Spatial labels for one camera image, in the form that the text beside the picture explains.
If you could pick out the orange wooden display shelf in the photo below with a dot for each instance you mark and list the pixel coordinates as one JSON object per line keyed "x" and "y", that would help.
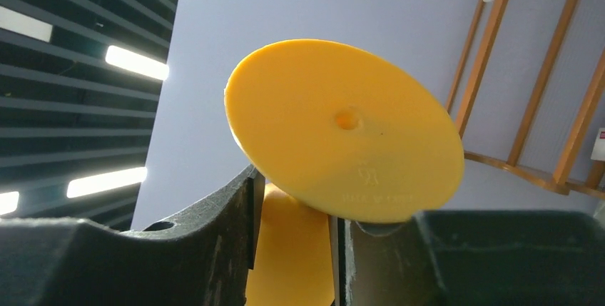
{"x": 528, "y": 92}

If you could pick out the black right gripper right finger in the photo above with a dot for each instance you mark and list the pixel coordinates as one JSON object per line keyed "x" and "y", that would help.
{"x": 470, "y": 257}

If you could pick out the orange plastic wine glass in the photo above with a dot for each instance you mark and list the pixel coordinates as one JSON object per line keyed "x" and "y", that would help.
{"x": 336, "y": 131}

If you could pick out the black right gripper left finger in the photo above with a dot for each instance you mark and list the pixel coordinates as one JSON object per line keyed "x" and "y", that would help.
{"x": 200, "y": 255}

